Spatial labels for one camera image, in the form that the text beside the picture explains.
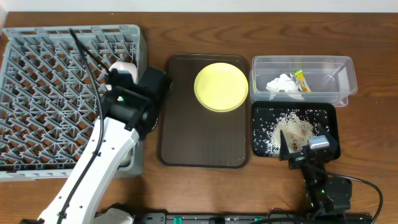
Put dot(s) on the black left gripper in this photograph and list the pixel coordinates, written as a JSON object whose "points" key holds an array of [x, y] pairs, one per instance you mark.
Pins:
{"points": [[121, 86]]}

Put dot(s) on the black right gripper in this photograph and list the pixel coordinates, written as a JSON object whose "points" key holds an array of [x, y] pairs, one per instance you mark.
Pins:
{"points": [[298, 159]]}

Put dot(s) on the white bowl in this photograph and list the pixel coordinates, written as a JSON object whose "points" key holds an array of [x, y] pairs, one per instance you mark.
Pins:
{"points": [[127, 67]]}

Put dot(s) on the white tissue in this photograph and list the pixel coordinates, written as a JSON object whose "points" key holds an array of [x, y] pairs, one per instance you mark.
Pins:
{"points": [[283, 83]]}

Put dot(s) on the green snack wrapper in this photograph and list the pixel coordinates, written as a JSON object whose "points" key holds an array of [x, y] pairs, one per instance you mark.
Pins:
{"points": [[299, 78]]}

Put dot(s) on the yellow plate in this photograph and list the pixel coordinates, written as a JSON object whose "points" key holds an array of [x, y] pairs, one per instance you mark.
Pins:
{"points": [[221, 87]]}

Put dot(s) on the white cup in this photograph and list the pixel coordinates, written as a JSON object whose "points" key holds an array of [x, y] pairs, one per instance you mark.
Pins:
{"points": [[128, 157]]}

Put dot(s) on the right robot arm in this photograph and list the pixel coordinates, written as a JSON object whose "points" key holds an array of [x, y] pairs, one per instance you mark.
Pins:
{"points": [[326, 194]]}

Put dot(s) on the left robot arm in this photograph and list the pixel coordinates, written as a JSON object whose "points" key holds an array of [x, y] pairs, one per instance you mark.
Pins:
{"points": [[127, 113]]}

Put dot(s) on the black waste tray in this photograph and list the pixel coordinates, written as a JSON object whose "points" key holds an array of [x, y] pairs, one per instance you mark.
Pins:
{"points": [[330, 109]]}

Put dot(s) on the grey dishwasher rack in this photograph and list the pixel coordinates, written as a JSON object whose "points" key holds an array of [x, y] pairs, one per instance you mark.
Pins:
{"points": [[49, 80]]}

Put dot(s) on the spilled rice pile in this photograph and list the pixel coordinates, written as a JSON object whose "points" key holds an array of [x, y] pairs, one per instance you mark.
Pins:
{"points": [[297, 125]]}

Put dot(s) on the dark brown serving tray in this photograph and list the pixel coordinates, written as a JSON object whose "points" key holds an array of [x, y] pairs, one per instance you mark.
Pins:
{"points": [[191, 135]]}

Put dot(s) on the clear plastic bin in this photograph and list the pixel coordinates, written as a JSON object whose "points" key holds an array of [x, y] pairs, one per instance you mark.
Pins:
{"points": [[331, 79]]}

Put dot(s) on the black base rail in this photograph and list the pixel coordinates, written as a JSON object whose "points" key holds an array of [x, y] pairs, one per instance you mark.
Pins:
{"points": [[197, 218]]}

